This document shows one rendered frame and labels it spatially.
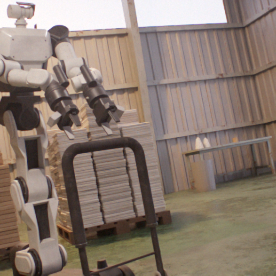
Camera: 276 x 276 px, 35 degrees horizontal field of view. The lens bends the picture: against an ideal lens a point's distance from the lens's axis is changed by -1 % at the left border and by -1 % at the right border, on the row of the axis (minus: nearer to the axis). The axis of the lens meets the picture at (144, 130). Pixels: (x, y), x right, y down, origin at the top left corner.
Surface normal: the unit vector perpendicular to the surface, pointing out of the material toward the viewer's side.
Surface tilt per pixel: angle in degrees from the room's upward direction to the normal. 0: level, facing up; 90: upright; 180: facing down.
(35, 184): 90
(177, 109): 90
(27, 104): 105
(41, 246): 98
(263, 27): 90
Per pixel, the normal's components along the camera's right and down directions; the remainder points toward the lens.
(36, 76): -0.47, -0.24
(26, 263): -0.77, 0.09
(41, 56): 0.64, 0.08
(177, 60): 0.35, -0.14
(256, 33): -0.92, 0.14
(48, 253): 0.59, -0.28
